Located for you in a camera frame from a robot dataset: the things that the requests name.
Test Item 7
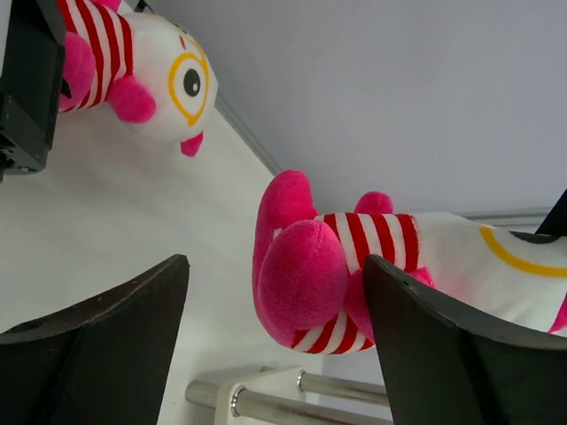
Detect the white two-tier shelf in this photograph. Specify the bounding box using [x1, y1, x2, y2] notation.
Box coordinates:
[185, 366, 389, 424]

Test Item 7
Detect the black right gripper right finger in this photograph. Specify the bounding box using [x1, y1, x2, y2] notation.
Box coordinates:
[363, 255, 566, 425]

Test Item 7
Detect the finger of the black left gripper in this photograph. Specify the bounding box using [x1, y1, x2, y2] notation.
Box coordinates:
[510, 190, 567, 243]

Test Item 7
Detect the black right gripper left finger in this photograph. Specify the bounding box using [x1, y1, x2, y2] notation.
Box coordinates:
[1, 255, 190, 424]

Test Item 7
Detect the pink plush with glasses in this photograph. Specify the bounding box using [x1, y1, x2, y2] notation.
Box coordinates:
[57, 0, 218, 158]

